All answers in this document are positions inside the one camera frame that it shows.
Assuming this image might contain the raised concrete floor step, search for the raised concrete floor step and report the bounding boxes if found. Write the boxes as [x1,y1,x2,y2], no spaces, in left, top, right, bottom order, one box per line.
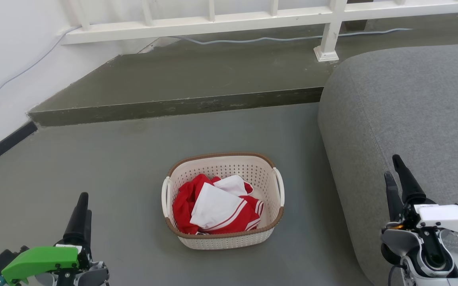
[27,12,458,127]

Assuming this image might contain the grey fabric sofa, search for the grey fabric sofa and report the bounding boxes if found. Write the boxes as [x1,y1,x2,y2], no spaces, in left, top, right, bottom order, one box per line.
[318,43,458,286]

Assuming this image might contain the white wooden railing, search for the white wooden railing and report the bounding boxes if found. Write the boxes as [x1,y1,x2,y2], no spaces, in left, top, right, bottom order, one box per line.
[62,0,458,62]

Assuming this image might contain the thin light blue cable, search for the thin light blue cable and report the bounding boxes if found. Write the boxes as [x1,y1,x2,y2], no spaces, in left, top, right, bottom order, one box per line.
[0,26,412,110]

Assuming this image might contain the black wall baseboard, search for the black wall baseboard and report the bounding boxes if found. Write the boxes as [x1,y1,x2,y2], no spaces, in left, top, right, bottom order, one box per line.
[0,121,38,174]

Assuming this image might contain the cream perforated plastic laundry basket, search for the cream perforated plastic laundry basket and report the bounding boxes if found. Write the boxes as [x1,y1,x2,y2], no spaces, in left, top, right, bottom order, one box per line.
[161,152,285,250]

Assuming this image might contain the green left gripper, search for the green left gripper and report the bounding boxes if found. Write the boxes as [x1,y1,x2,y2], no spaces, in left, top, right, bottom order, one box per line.
[2,192,93,285]

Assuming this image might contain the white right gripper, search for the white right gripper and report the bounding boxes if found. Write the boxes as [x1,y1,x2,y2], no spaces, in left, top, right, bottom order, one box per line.
[384,155,458,236]

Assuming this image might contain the red and white garment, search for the red and white garment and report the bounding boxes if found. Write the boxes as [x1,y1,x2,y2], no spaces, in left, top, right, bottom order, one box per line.
[173,174,264,235]

